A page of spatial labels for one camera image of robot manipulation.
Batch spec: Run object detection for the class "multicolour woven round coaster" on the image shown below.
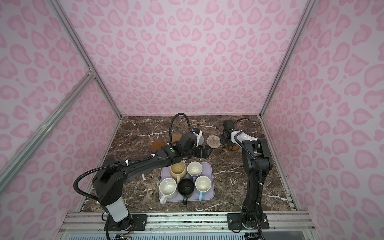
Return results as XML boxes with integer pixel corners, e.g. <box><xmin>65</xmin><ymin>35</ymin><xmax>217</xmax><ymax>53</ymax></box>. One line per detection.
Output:
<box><xmin>206</xmin><ymin>135</ymin><xmax>221</xmax><ymax>149</ymax></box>

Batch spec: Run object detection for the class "small white cup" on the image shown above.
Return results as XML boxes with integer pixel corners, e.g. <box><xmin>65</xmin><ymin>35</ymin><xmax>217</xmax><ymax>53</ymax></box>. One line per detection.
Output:
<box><xmin>187</xmin><ymin>162</ymin><xmax>203</xmax><ymax>178</ymax></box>

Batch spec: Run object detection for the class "beige ceramic mug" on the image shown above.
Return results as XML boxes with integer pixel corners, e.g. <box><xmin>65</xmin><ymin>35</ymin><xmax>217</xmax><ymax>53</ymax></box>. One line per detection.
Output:
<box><xmin>170</xmin><ymin>162</ymin><xmax>187</xmax><ymax>184</ymax></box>

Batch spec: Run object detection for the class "brown wooden saucer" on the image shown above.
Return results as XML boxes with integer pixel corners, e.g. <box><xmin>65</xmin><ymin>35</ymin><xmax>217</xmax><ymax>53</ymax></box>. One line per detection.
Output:
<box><xmin>150</xmin><ymin>140</ymin><xmax>167</xmax><ymax>153</ymax></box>
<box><xmin>225</xmin><ymin>145</ymin><xmax>240</xmax><ymax>152</ymax></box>

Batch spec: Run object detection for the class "blue woven round coaster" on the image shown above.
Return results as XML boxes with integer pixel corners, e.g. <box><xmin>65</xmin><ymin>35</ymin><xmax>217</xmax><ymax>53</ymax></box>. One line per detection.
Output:
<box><xmin>195</xmin><ymin>134</ymin><xmax>204</xmax><ymax>146</ymax></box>

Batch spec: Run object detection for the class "paw shaped cork coaster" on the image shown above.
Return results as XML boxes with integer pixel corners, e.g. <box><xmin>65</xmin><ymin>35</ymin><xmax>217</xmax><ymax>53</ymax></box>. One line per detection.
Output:
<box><xmin>171</xmin><ymin>134</ymin><xmax>183</xmax><ymax>143</ymax></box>

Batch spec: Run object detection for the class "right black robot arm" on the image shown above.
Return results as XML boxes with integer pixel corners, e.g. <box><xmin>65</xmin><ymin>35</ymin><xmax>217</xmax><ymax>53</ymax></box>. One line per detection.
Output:
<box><xmin>221</xmin><ymin>130</ymin><xmax>273</xmax><ymax>230</ymax></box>

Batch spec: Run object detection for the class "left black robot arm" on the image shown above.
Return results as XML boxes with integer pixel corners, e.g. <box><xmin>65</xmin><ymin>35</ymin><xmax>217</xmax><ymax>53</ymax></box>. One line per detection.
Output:
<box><xmin>93</xmin><ymin>142</ymin><xmax>201</xmax><ymax>224</ymax></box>

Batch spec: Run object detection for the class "lavender silicone tray mat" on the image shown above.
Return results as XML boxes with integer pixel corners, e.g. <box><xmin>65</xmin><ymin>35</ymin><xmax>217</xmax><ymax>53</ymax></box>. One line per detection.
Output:
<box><xmin>159</xmin><ymin>162</ymin><xmax>215</xmax><ymax>205</ymax></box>

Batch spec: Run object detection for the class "black mug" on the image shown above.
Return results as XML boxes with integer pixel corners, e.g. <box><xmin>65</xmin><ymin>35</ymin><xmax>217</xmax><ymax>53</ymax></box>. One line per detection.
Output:
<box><xmin>178</xmin><ymin>179</ymin><xmax>195</xmax><ymax>206</ymax></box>

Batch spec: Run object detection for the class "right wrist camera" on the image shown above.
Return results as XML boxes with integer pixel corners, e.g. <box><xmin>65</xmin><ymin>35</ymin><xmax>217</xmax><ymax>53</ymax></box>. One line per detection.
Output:
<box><xmin>223</xmin><ymin>120</ymin><xmax>236</xmax><ymax>136</ymax></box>

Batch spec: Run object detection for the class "white mug blue handle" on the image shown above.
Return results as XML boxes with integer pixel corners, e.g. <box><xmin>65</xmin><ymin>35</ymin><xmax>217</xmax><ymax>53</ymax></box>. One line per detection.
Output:
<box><xmin>195</xmin><ymin>176</ymin><xmax>212</xmax><ymax>202</ymax></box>

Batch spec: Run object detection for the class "white mug with handle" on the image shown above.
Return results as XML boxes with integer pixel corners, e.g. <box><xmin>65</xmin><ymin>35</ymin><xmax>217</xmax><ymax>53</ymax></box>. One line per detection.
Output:
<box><xmin>159</xmin><ymin>178</ymin><xmax>178</xmax><ymax>205</ymax></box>

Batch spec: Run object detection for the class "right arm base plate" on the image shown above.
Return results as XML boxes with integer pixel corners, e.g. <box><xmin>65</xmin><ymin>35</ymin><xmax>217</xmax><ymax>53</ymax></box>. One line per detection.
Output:
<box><xmin>226</xmin><ymin>213</ymin><xmax>270</xmax><ymax>231</ymax></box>

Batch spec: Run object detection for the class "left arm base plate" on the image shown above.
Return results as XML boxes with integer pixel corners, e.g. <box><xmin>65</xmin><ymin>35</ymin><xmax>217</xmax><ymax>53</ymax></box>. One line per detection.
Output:
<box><xmin>104</xmin><ymin>214</ymin><xmax>148</xmax><ymax>232</ymax></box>

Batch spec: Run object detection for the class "aluminium front rail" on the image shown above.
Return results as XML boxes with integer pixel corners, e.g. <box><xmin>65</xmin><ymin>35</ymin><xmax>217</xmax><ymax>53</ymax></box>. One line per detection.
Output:
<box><xmin>56</xmin><ymin>211</ymin><xmax>319</xmax><ymax>240</ymax></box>

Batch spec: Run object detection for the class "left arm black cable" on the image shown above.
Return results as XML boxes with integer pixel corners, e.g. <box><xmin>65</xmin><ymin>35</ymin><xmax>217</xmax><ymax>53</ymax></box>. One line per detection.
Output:
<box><xmin>73</xmin><ymin>112</ymin><xmax>193</xmax><ymax>202</ymax></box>

